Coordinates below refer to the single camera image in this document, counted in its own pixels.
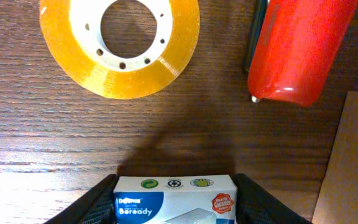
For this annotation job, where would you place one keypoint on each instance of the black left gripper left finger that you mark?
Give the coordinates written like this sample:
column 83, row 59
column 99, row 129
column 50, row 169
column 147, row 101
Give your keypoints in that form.
column 95, row 206

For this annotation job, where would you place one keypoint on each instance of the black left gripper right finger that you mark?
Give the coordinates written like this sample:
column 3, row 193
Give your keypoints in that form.
column 255, row 205

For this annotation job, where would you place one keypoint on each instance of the white blue staples box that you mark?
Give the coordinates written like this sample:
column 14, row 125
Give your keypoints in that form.
column 188, row 199

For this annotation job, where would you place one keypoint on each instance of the red black stapler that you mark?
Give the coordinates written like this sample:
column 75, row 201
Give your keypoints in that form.
column 292, row 45

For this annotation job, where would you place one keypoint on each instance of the yellow tape roll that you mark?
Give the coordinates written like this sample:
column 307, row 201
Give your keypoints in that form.
column 121, row 49

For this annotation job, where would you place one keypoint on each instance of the open cardboard box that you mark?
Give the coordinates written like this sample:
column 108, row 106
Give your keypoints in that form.
column 338, row 197

